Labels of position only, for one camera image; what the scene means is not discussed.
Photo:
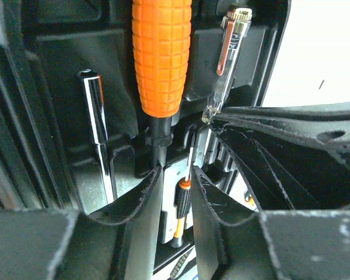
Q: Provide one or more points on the orange handled screwdriver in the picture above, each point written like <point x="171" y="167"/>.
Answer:
<point x="161" y="46"/>

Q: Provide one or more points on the black plastic tool case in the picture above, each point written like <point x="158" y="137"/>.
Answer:
<point x="47" y="159"/>

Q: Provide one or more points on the small orange screwdriver in case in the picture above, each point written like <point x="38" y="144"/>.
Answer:
<point x="182" y="203"/>

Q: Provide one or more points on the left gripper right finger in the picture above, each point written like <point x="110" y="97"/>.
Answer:
<point x="234" y="242"/>

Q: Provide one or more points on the chrome extension bar in case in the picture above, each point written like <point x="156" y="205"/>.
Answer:
<point x="93" y="92"/>

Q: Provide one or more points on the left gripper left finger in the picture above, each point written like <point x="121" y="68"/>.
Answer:
<point x="116" y="242"/>

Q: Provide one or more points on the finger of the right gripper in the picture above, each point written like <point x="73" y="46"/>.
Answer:
<point x="290" y="157"/>

